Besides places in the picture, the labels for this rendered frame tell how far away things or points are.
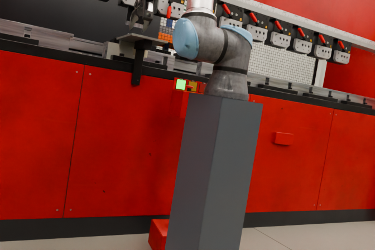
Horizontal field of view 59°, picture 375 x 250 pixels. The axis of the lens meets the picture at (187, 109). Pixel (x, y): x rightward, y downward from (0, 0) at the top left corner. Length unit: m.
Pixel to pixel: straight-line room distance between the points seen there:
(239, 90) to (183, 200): 0.41
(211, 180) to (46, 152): 0.86
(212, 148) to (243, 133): 0.12
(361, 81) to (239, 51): 2.32
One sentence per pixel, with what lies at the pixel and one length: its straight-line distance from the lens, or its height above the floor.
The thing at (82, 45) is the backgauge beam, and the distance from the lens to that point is 2.01.
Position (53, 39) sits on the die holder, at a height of 0.93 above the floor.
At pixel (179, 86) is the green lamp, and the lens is 1.65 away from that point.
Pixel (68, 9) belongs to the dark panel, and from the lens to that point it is 2.31.
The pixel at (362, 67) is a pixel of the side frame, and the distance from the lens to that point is 3.34.
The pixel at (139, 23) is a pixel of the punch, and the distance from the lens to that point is 1.86.
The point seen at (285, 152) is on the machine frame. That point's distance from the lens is 2.27.
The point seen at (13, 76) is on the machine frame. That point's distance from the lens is 1.61.
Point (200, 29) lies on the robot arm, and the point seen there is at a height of 0.97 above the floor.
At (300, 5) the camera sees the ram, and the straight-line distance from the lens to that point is 2.46.
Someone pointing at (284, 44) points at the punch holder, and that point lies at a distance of 2.33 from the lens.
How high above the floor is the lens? 0.77
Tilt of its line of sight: 2 degrees down
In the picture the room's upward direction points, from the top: 9 degrees clockwise
